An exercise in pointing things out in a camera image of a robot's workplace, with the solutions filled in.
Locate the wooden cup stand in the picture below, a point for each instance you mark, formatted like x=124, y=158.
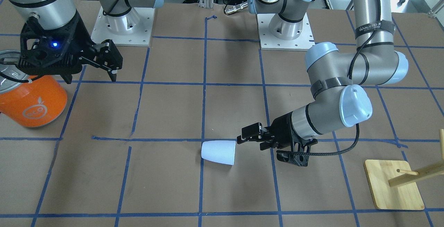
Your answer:
x=393, y=184

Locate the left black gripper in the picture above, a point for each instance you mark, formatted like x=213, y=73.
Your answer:
x=281, y=127

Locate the orange can container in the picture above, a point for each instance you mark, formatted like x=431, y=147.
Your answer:
x=33, y=103

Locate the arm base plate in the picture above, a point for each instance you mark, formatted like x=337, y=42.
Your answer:
x=132, y=29
x=277, y=34

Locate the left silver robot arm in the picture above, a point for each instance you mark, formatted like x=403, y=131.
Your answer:
x=336, y=83

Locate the white plastic cup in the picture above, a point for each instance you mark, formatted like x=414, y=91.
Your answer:
x=219, y=151

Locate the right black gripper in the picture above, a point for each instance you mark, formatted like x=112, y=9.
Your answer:
x=82, y=35

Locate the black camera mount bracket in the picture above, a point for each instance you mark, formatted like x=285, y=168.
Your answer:
x=299, y=153

